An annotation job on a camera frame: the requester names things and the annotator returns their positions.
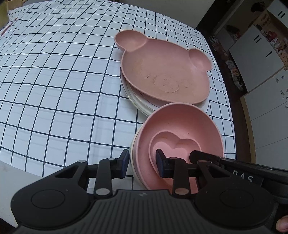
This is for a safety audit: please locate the checked white tablecloth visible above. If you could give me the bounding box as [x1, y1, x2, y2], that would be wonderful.
[1, 1, 236, 177]

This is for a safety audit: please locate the red pen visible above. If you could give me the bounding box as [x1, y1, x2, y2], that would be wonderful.
[1, 17, 18, 37]

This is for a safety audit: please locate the pink bear-shaped plate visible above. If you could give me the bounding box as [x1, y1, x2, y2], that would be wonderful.
[114, 30, 212, 104]

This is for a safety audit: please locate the white bowl under pink bowl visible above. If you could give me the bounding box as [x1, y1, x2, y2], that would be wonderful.
[130, 129, 147, 190]

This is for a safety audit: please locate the white floor cabinet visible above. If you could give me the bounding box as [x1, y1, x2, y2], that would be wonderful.
[229, 1, 287, 169]

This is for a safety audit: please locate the person's right hand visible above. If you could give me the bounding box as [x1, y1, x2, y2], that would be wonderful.
[276, 215, 288, 233]

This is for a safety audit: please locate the pink round bowl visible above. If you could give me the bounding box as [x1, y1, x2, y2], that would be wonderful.
[131, 103, 224, 190]

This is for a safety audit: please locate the pink heart-shaped dish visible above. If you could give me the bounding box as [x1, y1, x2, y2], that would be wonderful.
[138, 130, 201, 190]

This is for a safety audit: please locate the gold thermos jug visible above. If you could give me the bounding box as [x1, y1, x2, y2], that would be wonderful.
[0, 0, 9, 30]

